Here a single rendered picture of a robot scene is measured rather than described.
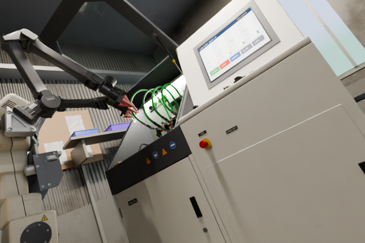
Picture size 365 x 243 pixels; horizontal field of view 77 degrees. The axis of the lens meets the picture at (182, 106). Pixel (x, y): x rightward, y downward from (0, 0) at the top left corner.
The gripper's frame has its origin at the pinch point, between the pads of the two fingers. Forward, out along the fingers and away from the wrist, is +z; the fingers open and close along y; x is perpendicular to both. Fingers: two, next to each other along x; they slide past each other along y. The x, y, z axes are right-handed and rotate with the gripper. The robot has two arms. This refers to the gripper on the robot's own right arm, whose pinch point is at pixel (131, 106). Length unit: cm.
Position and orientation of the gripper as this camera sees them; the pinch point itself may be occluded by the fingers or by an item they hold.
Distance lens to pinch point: 138.9
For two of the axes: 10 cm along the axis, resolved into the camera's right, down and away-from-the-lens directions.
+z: 8.0, 5.3, 2.9
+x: -5.6, 4.8, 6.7
